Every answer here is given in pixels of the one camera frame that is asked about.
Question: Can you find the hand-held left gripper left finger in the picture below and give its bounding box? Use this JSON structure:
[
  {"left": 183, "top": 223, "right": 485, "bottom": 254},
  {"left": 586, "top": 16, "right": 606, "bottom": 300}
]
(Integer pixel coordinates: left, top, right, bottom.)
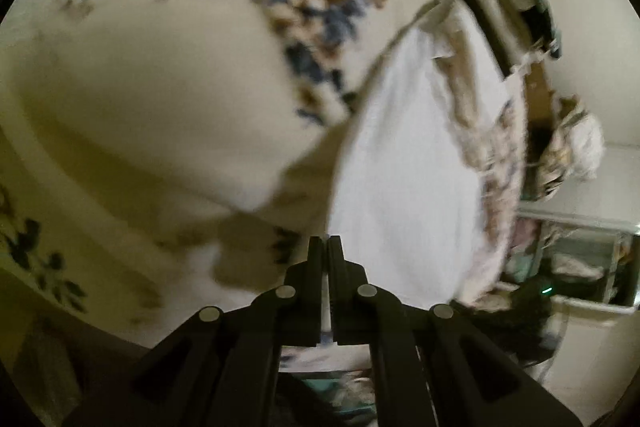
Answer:
[{"left": 62, "top": 236, "right": 326, "bottom": 427}]

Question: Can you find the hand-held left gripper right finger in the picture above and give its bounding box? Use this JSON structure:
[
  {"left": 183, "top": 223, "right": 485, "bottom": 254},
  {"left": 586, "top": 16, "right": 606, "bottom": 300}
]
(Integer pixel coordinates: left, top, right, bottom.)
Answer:
[{"left": 327, "top": 235, "right": 584, "bottom": 427}]

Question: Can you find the white t-shirt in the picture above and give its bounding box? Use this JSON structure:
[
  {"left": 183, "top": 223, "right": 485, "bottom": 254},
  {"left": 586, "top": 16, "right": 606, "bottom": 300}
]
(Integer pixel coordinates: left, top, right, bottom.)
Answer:
[{"left": 320, "top": 0, "right": 517, "bottom": 348}]

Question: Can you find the pile of crumpled clothes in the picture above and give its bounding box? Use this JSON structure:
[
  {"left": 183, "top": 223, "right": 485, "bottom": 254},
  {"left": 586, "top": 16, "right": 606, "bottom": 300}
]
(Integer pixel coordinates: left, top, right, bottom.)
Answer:
[{"left": 537, "top": 97, "right": 607, "bottom": 204}]

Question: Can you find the floral bed blanket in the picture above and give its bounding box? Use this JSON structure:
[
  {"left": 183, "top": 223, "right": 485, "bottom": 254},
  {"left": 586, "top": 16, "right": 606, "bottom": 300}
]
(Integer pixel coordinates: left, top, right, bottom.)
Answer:
[{"left": 0, "top": 0, "right": 531, "bottom": 373}]

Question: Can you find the beige folded cloth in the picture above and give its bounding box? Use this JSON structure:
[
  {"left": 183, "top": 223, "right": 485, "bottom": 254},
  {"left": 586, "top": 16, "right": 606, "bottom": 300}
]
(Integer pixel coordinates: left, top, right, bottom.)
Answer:
[{"left": 457, "top": 0, "right": 523, "bottom": 75}]

